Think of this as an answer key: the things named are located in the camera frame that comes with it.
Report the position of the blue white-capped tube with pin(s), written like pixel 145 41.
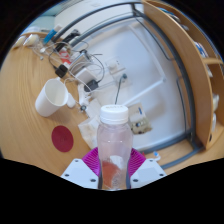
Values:
pixel 50 36

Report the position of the silver metal cup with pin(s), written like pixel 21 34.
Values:
pixel 78 59

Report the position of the white power adapter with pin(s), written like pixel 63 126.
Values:
pixel 88 75

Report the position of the flat round red coaster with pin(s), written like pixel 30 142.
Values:
pixel 62 138

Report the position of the black electric shaver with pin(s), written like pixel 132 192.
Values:
pixel 68 38

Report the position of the small black adapter block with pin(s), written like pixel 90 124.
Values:
pixel 61 71

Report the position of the clear white-capped drink bottle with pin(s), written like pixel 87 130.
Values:
pixel 115 143

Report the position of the white earbud case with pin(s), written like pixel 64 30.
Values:
pixel 71 100

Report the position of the wooden tree figure toy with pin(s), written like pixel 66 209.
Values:
pixel 140 121

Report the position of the white tissue pack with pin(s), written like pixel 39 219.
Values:
pixel 90 130

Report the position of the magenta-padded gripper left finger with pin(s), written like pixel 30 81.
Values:
pixel 81 171

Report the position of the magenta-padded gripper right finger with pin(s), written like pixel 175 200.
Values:
pixel 146 171

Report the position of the black plugged charger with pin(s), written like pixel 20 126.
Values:
pixel 91 85

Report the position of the white wall outlet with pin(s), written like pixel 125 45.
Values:
pixel 120 79
pixel 113 63

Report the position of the wooden shelf unit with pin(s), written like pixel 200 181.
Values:
pixel 186 66

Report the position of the white cup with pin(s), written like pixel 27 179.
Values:
pixel 50 100

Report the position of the blue white-nozzle squeeze bottle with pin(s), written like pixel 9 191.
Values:
pixel 156 155

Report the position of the grey metal frame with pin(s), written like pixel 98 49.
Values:
pixel 186 100

